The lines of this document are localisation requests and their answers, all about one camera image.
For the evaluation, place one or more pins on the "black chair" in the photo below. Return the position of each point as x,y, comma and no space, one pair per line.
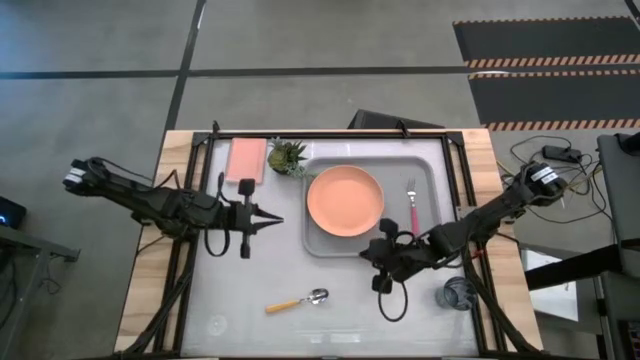
390,121

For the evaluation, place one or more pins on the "grey metal table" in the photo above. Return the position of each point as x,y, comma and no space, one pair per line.
30,245

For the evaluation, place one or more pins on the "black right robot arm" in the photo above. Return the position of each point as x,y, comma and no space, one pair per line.
500,205

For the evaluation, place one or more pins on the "grey plastic tray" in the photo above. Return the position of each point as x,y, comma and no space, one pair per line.
395,245

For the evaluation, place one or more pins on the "black hazard-striped floor mat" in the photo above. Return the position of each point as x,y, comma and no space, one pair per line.
555,97
545,40

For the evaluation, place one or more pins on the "black device with blue light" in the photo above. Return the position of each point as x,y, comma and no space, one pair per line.
11,212

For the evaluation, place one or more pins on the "black aluminium table frame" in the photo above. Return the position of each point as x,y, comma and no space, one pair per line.
200,165

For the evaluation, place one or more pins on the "white paper sheet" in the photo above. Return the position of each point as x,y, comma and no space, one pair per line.
555,295

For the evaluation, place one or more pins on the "black power adapter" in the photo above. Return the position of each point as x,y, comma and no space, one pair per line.
562,153

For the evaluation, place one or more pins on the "orange round plate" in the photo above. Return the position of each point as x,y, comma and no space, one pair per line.
345,200

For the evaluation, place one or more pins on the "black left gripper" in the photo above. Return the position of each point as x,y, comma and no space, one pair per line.
232,215

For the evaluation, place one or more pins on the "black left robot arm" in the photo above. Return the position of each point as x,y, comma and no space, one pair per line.
165,205

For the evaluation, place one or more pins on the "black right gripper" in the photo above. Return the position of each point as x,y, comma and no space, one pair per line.
405,255

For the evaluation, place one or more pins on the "succulent plant in dark pot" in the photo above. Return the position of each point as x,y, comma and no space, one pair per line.
285,157

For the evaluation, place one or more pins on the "grey side table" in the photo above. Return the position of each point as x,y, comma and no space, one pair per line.
620,190

